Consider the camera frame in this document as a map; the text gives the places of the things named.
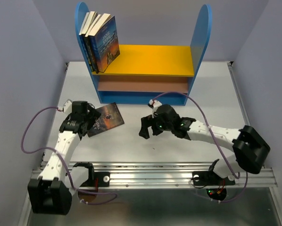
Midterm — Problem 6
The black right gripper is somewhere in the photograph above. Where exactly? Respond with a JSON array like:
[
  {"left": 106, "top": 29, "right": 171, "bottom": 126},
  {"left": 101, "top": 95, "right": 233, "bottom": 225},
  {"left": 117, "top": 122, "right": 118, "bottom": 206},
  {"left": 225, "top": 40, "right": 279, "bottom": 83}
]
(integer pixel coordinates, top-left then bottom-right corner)
[{"left": 138, "top": 113, "right": 173, "bottom": 139}]

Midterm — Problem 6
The A Tale Of Two Cities book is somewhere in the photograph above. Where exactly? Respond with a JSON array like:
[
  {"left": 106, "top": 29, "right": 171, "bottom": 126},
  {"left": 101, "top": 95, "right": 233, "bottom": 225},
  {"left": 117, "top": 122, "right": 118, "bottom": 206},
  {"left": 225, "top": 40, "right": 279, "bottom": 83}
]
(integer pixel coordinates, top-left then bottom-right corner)
[{"left": 87, "top": 103, "right": 124, "bottom": 137}]

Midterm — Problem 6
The Three Days To See book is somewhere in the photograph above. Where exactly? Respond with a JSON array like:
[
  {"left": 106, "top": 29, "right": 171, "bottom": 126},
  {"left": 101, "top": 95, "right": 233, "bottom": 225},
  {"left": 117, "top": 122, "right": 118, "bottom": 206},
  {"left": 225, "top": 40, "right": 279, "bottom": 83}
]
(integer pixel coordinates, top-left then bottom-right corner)
[{"left": 85, "top": 14, "right": 103, "bottom": 73}]

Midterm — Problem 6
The Jane Eyre blue book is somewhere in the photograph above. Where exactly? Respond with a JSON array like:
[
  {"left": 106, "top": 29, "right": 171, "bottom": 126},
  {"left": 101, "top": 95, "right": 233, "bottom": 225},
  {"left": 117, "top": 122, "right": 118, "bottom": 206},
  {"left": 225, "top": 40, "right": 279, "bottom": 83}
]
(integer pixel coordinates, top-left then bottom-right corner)
[{"left": 88, "top": 13, "right": 120, "bottom": 73}]

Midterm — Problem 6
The Nineteen Eighty-Four book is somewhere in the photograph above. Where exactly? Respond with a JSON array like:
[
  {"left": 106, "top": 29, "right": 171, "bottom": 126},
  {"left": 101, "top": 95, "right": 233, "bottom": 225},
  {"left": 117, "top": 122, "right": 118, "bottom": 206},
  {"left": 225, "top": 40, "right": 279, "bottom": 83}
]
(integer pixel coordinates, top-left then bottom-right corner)
[{"left": 80, "top": 11, "right": 98, "bottom": 72}]

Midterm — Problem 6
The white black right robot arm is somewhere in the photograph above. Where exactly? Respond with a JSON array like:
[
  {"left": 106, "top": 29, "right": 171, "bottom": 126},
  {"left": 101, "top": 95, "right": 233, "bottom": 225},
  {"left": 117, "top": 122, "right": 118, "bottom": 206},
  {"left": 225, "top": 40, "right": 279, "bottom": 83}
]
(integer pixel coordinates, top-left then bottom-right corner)
[{"left": 139, "top": 104, "right": 270, "bottom": 186}]

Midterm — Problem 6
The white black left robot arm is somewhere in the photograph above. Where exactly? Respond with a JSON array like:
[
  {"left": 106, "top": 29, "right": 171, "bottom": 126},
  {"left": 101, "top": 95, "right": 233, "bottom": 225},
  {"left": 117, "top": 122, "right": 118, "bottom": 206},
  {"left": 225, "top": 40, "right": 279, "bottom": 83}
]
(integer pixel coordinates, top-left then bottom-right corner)
[{"left": 27, "top": 100, "right": 101, "bottom": 215}]

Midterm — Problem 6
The blue yellow wooden bookshelf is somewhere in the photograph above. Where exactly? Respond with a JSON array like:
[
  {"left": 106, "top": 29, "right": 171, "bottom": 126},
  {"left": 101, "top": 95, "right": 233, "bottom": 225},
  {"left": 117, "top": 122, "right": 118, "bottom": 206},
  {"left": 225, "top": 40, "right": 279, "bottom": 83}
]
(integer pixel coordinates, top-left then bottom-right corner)
[{"left": 75, "top": 2, "right": 212, "bottom": 105}]

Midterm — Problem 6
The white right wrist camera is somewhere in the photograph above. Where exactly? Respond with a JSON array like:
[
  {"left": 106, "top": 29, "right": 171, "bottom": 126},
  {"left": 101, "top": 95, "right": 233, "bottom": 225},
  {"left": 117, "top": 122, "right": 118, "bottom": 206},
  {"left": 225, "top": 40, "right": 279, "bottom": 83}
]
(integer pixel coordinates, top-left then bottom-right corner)
[{"left": 148, "top": 99, "right": 162, "bottom": 112}]

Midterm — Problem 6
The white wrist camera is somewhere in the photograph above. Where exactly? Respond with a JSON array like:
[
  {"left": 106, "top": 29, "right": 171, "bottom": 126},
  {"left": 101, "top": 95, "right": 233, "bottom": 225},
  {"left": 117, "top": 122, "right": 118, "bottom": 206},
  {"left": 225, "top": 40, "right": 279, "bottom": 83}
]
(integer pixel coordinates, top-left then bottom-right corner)
[
  {"left": 148, "top": 99, "right": 162, "bottom": 112},
  {"left": 58, "top": 99, "right": 73, "bottom": 115}
]

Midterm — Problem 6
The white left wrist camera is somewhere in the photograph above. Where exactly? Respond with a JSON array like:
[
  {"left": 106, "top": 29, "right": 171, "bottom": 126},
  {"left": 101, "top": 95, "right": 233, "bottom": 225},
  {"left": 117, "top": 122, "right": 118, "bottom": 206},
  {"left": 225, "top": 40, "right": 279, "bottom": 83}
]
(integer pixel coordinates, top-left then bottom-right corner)
[{"left": 58, "top": 99, "right": 73, "bottom": 115}]

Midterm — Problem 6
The aluminium mounting rail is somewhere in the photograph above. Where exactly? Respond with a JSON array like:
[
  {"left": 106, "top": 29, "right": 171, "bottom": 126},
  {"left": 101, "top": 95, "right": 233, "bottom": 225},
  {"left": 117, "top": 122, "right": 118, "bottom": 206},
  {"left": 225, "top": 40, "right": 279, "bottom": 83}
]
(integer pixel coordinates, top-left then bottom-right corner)
[{"left": 27, "top": 161, "right": 280, "bottom": 189}]

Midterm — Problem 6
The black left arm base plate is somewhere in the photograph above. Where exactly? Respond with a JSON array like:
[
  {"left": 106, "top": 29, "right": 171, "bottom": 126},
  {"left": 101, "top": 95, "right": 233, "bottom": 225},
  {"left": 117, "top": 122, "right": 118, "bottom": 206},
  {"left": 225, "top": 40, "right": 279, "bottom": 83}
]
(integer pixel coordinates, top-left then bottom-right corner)
[{"left": 71, "top": 171, "right": 110, "bottom": 188}]

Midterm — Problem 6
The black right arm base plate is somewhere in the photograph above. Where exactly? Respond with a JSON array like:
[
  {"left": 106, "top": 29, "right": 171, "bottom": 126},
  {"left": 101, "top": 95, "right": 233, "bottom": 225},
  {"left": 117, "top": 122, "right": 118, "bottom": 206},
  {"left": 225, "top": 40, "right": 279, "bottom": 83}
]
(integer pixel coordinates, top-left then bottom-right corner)
[{"left": 191, "top": 171, "right": 235, "bottom": 187}]

